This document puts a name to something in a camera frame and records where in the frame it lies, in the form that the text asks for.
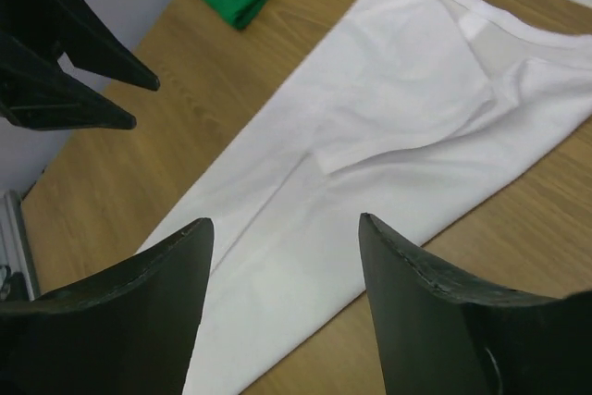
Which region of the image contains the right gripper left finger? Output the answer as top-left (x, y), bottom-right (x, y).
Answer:
top-left (1, 218), bottom-right (215, 394)

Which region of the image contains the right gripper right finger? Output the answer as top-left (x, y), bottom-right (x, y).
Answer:
top-left (359, 214), bottom-right (591, 394)

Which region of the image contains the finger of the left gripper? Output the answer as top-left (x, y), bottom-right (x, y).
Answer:
top-left (1, 32), bottom-right (136, 130)
top-left (1, 0), bottom-right (160, 91)

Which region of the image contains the white t shirt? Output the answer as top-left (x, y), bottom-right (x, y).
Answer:
top-left (147, 0), bottom-right (591, 394)

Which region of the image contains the aluminium rail frame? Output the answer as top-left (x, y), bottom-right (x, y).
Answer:
top-left (1, 191), bottom-right (41, 302)

